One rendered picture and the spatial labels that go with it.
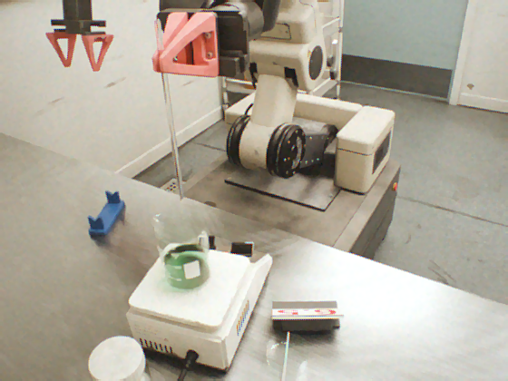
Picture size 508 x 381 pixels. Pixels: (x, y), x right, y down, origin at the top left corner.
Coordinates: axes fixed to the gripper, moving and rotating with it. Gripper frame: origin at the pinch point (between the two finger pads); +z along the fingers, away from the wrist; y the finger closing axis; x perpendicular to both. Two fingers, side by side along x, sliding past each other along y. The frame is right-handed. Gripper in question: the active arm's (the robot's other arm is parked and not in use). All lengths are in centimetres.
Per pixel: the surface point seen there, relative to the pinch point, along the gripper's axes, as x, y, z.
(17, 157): 35, -66, -27
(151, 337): 31.0, -1.9, 8.3
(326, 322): 33.0, 16.9, -2.9
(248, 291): 28.9, 7.0, -1.1
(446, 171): 109, 44, -186
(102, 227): 33.8, -24.8, -10.1
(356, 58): 86, -30, -303
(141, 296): 26.4, -3.6, 6.3
